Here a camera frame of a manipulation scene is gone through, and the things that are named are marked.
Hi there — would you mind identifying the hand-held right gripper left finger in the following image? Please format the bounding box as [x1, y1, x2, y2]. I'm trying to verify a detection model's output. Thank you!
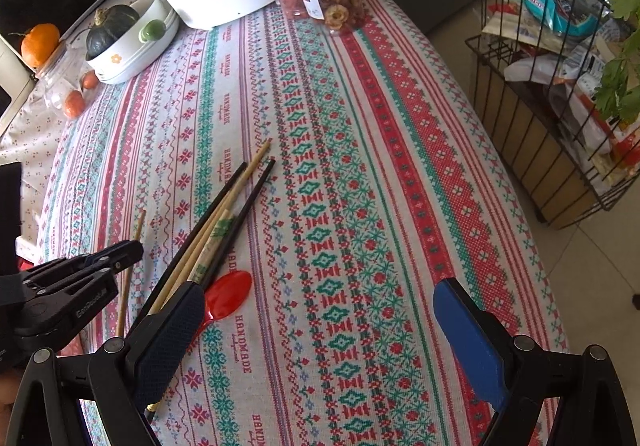
[7, 280, 206, 446]

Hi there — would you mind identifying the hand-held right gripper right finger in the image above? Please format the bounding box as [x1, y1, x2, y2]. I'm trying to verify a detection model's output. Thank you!
[432, 277, 639, 446]

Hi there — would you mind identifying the clear glass jar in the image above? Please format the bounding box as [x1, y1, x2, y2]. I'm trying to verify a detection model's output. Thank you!
[35, 43, 97, 120]

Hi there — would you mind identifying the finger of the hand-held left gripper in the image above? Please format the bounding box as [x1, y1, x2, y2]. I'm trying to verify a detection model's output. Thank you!
[20, 240, 144, 285]
[15, 271, 119, 342]

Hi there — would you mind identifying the black chopstick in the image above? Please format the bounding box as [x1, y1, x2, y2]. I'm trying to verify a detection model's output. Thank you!
[134, 162, 249, 324]
[199, 158, 277, 286]

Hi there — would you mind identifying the white dotted cloth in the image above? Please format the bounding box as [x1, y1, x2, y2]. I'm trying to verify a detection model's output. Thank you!
[0, 0, 161, 247]

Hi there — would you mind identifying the dark green pumpkin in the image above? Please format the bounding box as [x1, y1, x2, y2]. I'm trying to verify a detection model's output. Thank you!
[85, 4, 141, 61]

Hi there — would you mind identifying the pile of snack packets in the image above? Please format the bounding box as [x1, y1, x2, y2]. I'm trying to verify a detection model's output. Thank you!
[482, 0, 640, 187]

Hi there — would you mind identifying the black wire basket rack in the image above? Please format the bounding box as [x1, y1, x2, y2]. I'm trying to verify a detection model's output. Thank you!
[465, 0, 640, 230]

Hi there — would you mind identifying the red plastic spoon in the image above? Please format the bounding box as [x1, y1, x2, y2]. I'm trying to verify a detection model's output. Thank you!
[192, 270, 253, 339]

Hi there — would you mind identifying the brown bamboo chopstick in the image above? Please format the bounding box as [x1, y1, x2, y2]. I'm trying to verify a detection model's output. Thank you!
[116, 209, 146, 338]
[149, 139, 272, 314]

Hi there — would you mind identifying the orange fruit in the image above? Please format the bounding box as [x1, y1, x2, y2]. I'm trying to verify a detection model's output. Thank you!
[21, 23, 61, 70]

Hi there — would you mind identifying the red green patterned tablecloth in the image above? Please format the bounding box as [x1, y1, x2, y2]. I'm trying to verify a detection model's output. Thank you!
[35, 0, 571, 446]

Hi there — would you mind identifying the white flower print ceramic dish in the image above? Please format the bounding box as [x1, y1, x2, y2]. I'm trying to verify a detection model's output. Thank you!
[85, 0, 180, 86]

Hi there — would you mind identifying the small green fruit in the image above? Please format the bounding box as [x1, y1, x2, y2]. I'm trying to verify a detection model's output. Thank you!
[131, 0, 180, 48]

